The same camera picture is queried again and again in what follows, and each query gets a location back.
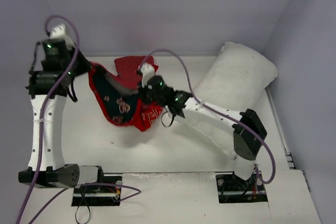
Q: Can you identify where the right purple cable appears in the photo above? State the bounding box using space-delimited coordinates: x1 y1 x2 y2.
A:
139 48 276 185

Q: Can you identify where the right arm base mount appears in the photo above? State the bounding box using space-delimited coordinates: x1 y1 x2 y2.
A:
215 173 268 204

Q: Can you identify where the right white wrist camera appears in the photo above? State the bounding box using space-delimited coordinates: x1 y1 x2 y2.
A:
137 62 155 88

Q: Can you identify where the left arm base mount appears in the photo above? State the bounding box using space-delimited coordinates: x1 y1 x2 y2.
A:
71 186 120 207

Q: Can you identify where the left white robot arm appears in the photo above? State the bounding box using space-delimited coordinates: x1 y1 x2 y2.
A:
18 38 105 193

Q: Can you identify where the thin black wire loop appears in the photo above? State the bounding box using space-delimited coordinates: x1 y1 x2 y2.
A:
75 186 91 222

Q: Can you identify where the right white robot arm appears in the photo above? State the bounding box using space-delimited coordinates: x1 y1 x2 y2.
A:
138 73 267 188

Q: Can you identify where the red navy pillowcase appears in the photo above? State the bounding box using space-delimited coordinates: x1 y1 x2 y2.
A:
88 56 163 132

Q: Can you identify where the white pillow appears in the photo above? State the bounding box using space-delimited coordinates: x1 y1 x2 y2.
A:
193 41 278 111

